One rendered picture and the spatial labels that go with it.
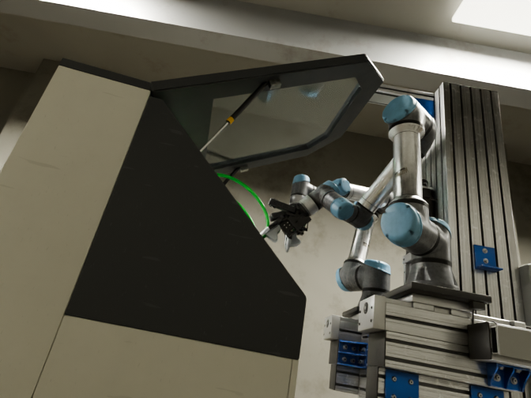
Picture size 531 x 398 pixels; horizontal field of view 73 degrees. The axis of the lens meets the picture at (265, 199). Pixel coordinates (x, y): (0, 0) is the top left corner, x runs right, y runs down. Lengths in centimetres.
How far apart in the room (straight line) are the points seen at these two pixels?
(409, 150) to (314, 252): 265
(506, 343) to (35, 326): 110
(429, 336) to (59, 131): 116
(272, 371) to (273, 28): 271
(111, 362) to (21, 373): 18
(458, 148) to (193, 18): 233
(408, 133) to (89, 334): 108
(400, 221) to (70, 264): 88
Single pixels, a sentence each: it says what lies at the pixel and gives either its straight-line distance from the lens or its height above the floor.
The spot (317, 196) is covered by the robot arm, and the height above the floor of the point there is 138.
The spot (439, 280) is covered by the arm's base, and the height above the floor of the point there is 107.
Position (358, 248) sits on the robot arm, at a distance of 182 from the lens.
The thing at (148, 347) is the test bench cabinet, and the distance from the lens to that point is 97.
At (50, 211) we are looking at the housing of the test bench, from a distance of 108.
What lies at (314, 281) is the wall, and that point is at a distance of 370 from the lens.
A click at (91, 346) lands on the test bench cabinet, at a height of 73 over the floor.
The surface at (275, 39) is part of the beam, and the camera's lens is 313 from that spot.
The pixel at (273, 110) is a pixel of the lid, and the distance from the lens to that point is 153.
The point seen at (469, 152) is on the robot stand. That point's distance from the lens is 168.
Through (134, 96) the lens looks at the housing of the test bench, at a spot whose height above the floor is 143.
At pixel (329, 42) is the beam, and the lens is 319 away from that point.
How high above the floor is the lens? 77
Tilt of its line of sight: 24 degrees up
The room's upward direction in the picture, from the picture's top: 11 degrees clockwise
